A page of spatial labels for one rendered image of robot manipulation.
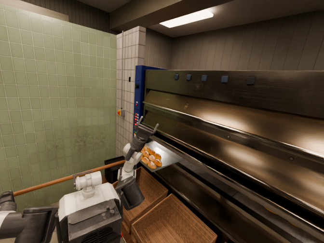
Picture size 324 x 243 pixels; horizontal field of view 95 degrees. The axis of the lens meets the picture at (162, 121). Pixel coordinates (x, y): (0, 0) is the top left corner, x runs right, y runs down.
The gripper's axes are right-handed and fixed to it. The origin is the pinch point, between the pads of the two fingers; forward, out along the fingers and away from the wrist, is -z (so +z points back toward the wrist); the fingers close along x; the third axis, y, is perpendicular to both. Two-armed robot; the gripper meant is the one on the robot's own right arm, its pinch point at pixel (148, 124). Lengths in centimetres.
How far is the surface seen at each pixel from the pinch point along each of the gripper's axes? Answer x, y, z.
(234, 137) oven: -58, 5, -16
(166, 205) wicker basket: -61, 26, 87
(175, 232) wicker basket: -74, 7, 94
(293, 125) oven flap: -67, -14, -40
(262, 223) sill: -91, -24, 19
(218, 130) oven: -51, 15, -13
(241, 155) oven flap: -66, -1, -9
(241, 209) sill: -85, -14, 24
